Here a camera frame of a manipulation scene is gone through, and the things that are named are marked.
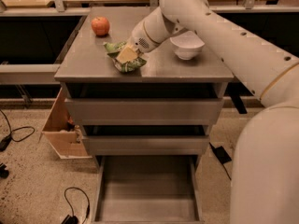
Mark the cardboard box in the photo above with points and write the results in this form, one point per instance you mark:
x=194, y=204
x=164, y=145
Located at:
x=64, y=136

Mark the red apple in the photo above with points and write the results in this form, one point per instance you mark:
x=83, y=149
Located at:
x=100, y=26

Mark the top grey drawer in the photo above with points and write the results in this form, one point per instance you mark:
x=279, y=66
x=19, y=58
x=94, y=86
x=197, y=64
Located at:
x=144, y=111

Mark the green jalapeno chip bag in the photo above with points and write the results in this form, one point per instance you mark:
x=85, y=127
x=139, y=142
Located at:
x=113, y=49

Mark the middle grey drawer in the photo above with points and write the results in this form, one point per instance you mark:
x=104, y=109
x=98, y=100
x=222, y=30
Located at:
x=145, y=145

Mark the black power adapter right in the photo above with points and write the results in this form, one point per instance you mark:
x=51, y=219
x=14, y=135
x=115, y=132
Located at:
x=222, y=156

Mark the open bottom grey drawer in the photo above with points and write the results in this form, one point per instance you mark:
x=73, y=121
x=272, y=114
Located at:
x=147, y=190

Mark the white ceramic bowl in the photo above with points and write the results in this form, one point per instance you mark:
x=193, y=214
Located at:
x=187, y=45

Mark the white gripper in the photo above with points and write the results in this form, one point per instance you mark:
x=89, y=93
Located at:
x=139, y=38

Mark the black caster object left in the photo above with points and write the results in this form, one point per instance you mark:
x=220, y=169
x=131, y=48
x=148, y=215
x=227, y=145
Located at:
x=3, y=171

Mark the grey metal drawer cabinet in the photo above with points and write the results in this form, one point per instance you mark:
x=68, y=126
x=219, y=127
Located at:
x=87, y=72

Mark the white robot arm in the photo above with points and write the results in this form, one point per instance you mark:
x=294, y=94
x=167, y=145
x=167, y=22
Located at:
x=265, y=174

